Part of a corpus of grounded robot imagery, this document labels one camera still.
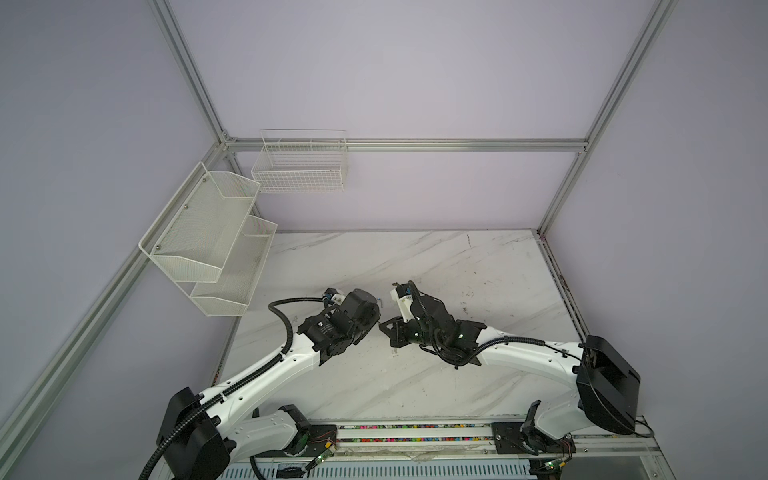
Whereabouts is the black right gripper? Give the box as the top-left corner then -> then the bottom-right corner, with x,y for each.
375,314 -> 441,349

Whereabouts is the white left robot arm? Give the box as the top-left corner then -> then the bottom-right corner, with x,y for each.
139,288 -> 381,479

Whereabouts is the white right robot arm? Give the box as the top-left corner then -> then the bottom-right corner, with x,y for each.
380,286 -> 641,455

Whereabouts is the white ventilated cover strip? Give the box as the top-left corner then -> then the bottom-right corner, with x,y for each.
218,459 -> 537,479

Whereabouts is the white mesh two-tier shelf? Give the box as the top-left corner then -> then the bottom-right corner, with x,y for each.
138,163 -> 277,317

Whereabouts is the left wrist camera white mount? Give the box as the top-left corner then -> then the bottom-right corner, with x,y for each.
322,288 -> 346,307

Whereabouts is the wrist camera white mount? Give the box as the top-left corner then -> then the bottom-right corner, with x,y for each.
391,284 -> 415,322
322,288 -> 346,307

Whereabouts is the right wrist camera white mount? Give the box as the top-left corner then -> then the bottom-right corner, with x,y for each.
391,284 -> 415,322

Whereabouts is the aluminium table edge rail right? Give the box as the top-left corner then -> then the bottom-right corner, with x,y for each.
533,230 -> 589,340

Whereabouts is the white wire basket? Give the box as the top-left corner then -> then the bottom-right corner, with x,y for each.
251,129 -> 349,194

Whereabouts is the aluminium frame horizontal back bar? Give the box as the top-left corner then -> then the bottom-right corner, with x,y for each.
227,138 -> 588,152

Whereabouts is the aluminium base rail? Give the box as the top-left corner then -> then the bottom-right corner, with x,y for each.
161,419 -> 676,480

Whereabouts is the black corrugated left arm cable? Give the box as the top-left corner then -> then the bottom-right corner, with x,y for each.
137,296 -> 328,480

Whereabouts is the aluminium frame left wall bar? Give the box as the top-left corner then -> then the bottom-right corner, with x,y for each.
1,145 -> 231,476

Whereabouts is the aluminium frame post back left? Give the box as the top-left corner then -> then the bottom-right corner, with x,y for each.
148,0 -> 228,143

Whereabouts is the aluminium frame post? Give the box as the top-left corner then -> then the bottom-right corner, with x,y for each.
148,0 -> 228,143
536,0 -> 677,237

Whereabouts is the aluminium frame post back right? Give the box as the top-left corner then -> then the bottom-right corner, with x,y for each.
536,0 -> 677,237

